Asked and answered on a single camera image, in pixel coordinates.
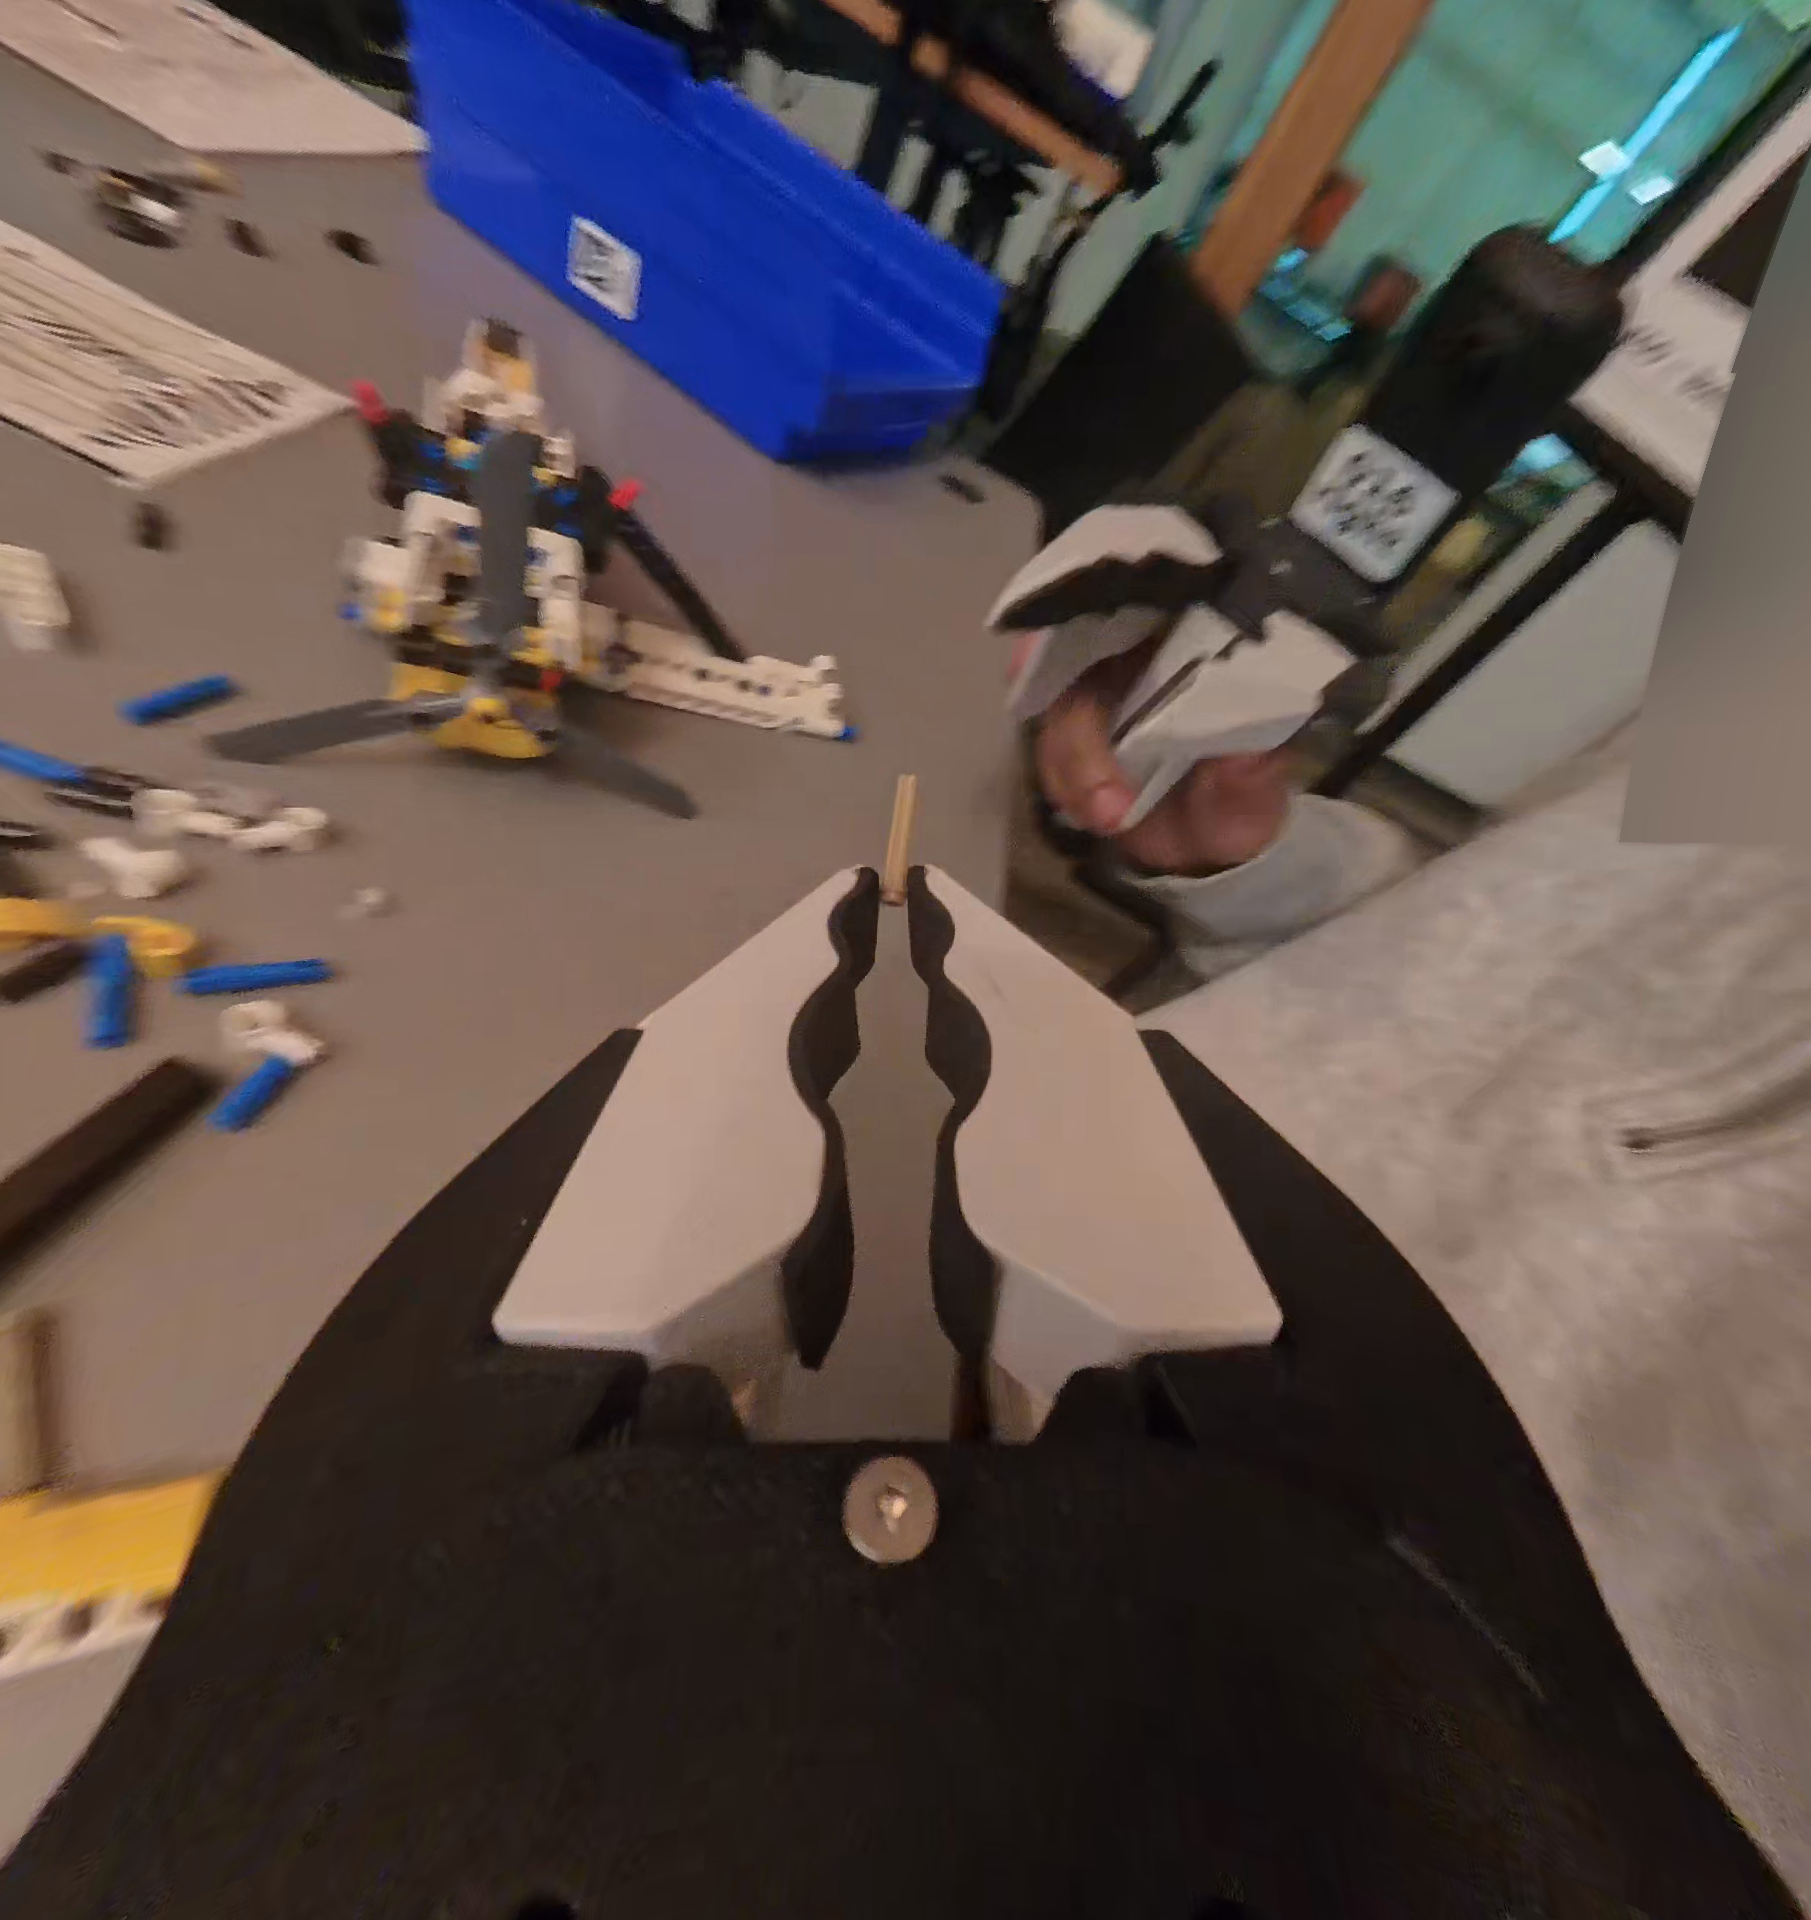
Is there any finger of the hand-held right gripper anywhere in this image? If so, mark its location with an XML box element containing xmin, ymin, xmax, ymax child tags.
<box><xmin>1003</xmin><ymin>612</ymin><xmax>1164</xmax><ymax>719</ymax></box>
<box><xmin>984</xmin><ymin>503</ymin><xmax>1232</xmax><ymax>632</ymax></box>

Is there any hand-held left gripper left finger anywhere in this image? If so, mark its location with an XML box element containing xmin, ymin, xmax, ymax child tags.
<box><xmin>489</xmin><ymin>864</ymin><xmax>883</xmax><ymax>1368</ymax></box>

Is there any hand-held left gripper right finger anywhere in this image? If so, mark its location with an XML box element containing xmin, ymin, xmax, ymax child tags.
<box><xmin>906</xmin><ymin>864</ymin><xmax>1285</xmax><ymax>1442</ymax></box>

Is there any lego plane model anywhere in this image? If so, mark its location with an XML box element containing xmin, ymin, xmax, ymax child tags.
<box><xmin>202</xmin><ymin>316</ymin><xmax>859</xmax><ymax>823</ymax></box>

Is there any person's right forearm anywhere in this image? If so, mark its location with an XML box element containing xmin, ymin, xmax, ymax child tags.
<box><xmin>1122</xmin><ymin>790</ymin><xmax>1464</xmax><ymax>985</ymax></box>

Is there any black lego beam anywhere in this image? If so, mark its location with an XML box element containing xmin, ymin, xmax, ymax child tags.
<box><xmin>0</xmin><ymin>1054</ymin><xmax>227</xmax><ymax>1311</ymax></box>

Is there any pile of loose lego pieces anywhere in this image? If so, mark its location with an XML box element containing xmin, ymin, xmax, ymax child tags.
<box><xmin>0</xmin><ymin>726</ymin><xmax>340</xmax><ymax>1132</ymax></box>

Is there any dark lego axle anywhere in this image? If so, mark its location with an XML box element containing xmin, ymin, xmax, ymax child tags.
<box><xmin>8</xmin><ymin>1309</ymin><xmax>71</xmax><ymax>1490</ymax></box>

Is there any yellow and white lego assembly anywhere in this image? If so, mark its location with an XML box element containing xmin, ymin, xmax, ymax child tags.
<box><xmin>0</xmin><ymin>1472</ymin><xmax>227</xmax><ymax>1697</ymax></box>

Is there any white angled lego beam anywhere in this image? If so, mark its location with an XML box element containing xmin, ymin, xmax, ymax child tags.
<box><xmin>0</xmin><ymin>542</ymin><xmax>74</xmax><ymax>648</ymax></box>

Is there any cluster of small dark lego pieces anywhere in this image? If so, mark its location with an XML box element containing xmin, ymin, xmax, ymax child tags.
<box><xmin>38</xmin><ymin>145</ymin><xmax>387</xmax><ymax>269</ymax></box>

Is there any person's right hand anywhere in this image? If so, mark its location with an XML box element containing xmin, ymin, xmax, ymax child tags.
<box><xmin>1028</xmin><ymin>657</ymin><xmax>1300</xmax><ymax>882</ymax></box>

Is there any blue plastic bin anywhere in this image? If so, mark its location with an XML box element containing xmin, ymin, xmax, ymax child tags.
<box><xmin>403</xmin><ymin>0</ymin><xmax>1003</xmax><ymax>467</ymax></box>

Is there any zebra striped sticker sheet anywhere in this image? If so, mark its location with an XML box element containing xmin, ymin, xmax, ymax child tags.
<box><xmin>0</xmin><ymin>193</ymin><xmax>307</xmax><ymax>488</ymax></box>

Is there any printed paper sheet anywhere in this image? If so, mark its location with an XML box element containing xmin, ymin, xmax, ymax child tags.
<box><xmin>0</xmin><ymin>0</ymin><xmax>430</xmax><ymax>153</ymax></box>

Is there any wooden support post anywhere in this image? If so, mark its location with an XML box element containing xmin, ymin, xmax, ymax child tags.
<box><xmin>1188</xmin><ymin>0</ymin><xmax>1435</xmax><ymax>319</ymax></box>

